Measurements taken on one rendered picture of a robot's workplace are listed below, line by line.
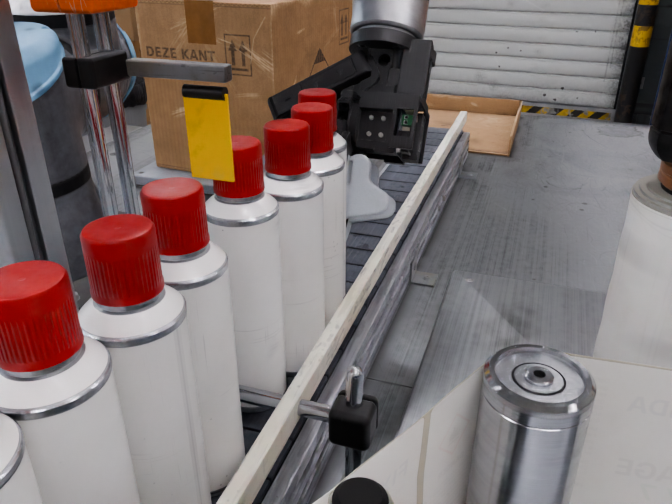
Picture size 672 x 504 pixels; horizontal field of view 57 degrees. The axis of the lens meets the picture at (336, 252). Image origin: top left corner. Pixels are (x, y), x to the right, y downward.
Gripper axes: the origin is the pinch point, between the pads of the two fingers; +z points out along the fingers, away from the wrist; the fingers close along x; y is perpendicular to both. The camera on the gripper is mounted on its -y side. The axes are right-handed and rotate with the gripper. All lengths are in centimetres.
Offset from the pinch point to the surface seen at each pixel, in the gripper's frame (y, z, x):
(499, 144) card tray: 11, -26, 65
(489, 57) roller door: -24, -161, 382
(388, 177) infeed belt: -2.4, -11.2, 30.5
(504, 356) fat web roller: 18.2, 5.5, -36.1
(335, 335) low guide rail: 4.9, 8.8, -11.4
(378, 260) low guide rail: 4.8, 2.0, 0.4
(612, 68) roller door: 58, -157, 378
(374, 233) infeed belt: 0.9, -1.5, 13.5
